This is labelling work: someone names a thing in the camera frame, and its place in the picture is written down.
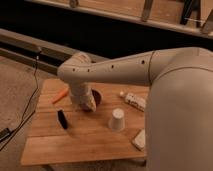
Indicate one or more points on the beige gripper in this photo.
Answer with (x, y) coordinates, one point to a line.
(81, 94)

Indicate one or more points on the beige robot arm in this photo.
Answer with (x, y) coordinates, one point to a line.
(179, 107)

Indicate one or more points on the black eraser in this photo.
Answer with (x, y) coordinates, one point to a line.
(62, 119)

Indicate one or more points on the orange carrot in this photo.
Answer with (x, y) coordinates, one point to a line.
(60, 95)

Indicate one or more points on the dark purple bowl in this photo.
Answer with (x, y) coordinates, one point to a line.
(97, 97)

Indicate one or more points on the wooden board table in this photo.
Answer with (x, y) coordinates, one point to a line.
(88, 137)

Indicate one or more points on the white rectangular package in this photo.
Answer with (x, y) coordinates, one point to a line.
(135, 101)

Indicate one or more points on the white sponge block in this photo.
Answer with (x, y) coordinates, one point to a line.
(139, 141)

